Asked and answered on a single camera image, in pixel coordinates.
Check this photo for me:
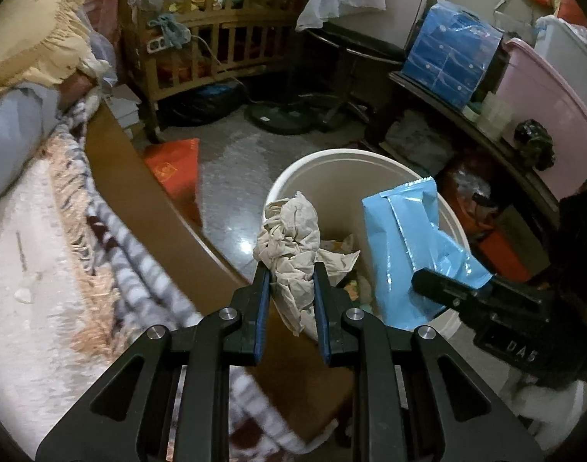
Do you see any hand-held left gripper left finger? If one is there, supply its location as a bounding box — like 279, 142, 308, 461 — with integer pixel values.
36, 262, 272, 462

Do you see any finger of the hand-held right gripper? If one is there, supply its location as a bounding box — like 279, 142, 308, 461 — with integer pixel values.
411, 268, 496, 313

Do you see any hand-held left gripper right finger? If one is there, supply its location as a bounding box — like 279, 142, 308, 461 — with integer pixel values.
313, 262, 545, 462

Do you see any blue foil packet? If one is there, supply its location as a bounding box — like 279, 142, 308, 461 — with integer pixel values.
361, 177, 494, 332

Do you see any beige tissue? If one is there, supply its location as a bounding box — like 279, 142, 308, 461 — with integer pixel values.
252, 191, 361, 338

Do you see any white round bin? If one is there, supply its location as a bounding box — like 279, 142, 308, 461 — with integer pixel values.
263, 148, 469, 347

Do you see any person's right hand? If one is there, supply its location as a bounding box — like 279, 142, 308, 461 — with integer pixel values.
510, 380, 587, 448

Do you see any orange container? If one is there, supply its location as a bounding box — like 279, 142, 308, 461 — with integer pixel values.
476, 228, 532, 282

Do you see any grey striped fringed blanket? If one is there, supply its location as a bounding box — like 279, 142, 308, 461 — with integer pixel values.
48, 91, 342, 453

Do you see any red paper bag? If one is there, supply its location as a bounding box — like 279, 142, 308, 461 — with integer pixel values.
143, 138, 203, 224

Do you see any dark wooden bench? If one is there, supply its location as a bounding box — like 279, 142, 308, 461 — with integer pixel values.
387, 71, 564, 213

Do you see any dark crumpled bag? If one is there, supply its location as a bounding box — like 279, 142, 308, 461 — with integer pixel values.
515, 119, 555, 170

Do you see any black round fan base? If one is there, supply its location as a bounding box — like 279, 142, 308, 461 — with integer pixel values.
244, 101, 318, 136

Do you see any black plastic bag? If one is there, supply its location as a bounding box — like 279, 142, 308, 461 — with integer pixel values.
163, 84, 246, 126

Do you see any pink plastic tub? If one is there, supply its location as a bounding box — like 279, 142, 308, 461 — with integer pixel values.
496, 37, 587, 200

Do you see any blue tissue pack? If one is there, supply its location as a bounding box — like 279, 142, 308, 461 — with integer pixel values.
402, 0, 503, 109

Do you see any stack of white boxes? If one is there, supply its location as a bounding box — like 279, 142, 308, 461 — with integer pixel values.
103, 84, 143, 140

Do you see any black office chair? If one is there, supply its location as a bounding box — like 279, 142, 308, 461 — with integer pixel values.
303, 0, 429, 126

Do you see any clear storage box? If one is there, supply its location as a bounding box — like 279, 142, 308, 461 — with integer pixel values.
532, 14, 587, 87

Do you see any white power strip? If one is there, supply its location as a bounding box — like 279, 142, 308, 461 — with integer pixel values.
146, 33, 174, 54

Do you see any wooden crib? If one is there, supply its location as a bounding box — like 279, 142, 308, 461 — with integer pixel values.
115, 0, 323, 142

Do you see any green cloth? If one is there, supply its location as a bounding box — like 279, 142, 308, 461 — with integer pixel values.
146, 13, 191, 49

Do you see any yellow ruffled blanket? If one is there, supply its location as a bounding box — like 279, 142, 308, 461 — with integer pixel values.
0, 0, 111, 90

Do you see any wooden bed frame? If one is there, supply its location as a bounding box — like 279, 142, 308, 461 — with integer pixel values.
84, 106, 357, 439

